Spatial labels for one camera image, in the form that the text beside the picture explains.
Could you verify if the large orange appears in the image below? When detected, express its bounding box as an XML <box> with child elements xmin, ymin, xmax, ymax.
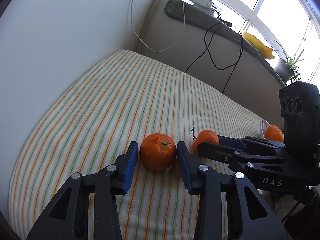
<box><xmin>264</xmin><ymin>125</ymin><xmax>284</xmax><ymax>142</ymax></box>

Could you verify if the small reddish mandarin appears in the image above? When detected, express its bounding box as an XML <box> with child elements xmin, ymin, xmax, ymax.
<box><xmin>139</xmin><ymin>133</ymin><xmax>176</xmax><ymax>172</ymax></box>

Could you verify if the floral white plate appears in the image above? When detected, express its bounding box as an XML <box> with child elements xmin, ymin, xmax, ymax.
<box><xmin>260</xmin><ymin>119</ymin><xmax>271</xmax><ymax>139</ymax></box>

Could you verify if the potted spider plant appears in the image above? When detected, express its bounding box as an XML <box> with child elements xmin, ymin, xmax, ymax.
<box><xmin>273</xmin><ymin>40</ymin><xmax>304</xmax><ymax>83</ymax></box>

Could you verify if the yellow fruit bowl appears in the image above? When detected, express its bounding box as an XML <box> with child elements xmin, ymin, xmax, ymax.
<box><xmin>242</xmin><ymin>31</ymin><xmax>275</xmax><ymax>60</ymax></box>

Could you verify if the striped table cloth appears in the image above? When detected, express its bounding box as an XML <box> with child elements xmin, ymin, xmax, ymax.
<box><xmin>9</xmin><ymin>50</ymin><xmax>262</xmax><ymax>239</ymax></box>

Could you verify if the white power strip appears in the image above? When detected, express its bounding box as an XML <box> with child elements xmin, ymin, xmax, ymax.
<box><xmin>189</xmin><ymin>0</ymin><xmax>215</xmax><ymax>16</ymax></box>

